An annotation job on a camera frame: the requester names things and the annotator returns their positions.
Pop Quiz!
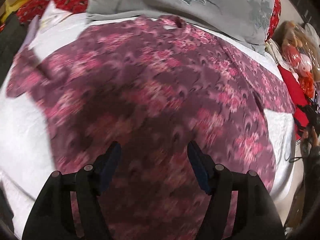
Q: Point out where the purple pink floral shirt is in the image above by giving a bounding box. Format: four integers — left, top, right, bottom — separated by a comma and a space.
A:
6, 15, 297, 240

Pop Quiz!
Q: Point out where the white quilted bedspread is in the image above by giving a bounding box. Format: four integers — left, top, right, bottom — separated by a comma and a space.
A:
0, 12, 297, 238

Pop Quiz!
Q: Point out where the red cloth at bedside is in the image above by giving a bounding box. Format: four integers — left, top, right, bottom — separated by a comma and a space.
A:
278, 64, 309, 140

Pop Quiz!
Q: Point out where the doll in plastic bag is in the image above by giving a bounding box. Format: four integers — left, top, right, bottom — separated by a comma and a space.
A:
275, 21, 319, 99

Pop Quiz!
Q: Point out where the dark olive jacket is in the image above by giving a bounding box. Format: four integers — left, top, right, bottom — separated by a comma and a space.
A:
0, 12, 27, 85

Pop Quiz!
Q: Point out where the white paper sheet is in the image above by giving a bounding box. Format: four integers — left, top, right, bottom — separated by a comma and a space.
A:
21, 1, 73, 50

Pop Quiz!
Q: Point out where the grey floral pillow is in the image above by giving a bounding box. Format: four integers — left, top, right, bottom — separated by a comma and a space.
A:
86, 0, 275, 54

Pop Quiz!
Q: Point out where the yellow cardboard box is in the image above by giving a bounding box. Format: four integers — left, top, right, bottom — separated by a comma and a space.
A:
1, 0, 29, 23

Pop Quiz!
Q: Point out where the black device with cables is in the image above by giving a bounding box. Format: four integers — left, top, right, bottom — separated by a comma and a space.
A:
289, 105, 319, 165

